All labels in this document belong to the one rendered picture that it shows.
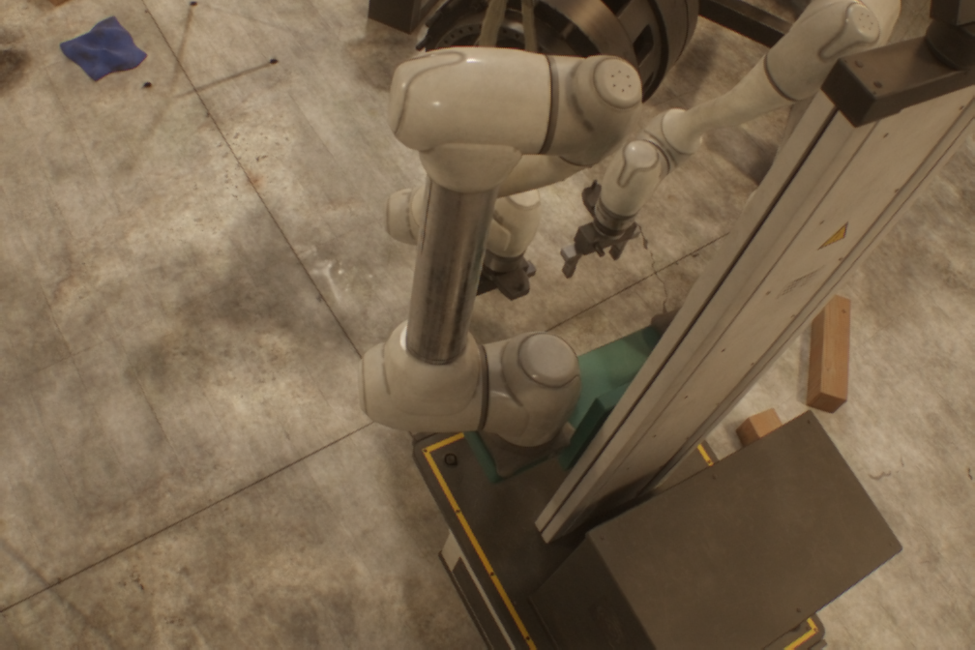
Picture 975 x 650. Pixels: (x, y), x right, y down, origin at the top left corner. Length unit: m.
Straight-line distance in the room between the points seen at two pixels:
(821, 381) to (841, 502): 1.11
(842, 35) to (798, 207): 0.45
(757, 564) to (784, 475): 0.20
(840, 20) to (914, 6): 3.01
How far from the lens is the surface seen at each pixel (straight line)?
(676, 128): 1.85
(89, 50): 3.42
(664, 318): 1.94
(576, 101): 1.11
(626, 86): 1.11
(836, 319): 3.04
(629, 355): 1.89
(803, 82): 1.46
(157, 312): 2.71
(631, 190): 1.78
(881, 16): 1.54
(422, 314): 1.37
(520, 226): 1.63
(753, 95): 1.52
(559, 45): 1.96
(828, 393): 2.87
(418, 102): 1.08
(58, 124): 3.25
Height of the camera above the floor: 2.29
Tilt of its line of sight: 56 degrees down
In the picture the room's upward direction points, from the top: 18 degrees clockwise
